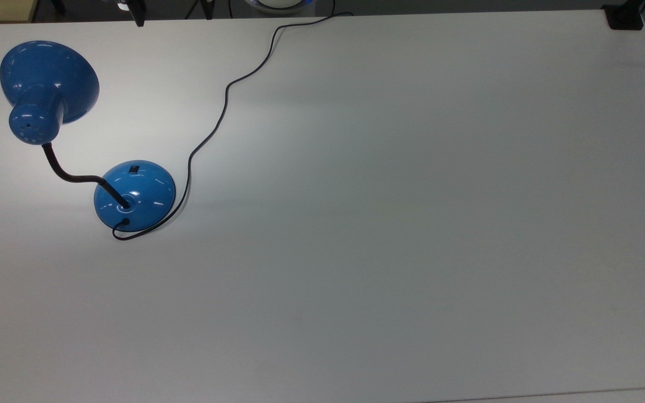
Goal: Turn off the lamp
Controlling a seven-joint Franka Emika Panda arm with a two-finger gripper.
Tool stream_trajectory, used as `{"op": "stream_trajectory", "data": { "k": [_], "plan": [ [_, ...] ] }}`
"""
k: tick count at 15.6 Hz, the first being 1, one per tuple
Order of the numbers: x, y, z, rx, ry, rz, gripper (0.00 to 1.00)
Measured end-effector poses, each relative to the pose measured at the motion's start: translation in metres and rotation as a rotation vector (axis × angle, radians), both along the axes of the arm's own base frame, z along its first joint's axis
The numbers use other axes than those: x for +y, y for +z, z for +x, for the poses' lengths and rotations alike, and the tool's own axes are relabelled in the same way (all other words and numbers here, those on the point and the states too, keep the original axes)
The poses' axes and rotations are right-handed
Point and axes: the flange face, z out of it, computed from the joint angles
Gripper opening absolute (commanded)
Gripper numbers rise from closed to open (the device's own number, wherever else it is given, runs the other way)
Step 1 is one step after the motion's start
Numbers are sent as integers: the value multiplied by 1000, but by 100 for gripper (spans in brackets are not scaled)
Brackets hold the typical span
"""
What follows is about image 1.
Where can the blue gooseneck desk lamp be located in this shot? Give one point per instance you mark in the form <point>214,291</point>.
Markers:
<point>48,73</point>

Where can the black clamped stand pole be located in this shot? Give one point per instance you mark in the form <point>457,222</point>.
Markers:
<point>139,14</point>
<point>206,8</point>

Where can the black table clamp base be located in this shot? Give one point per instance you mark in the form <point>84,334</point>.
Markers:
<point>625,19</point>

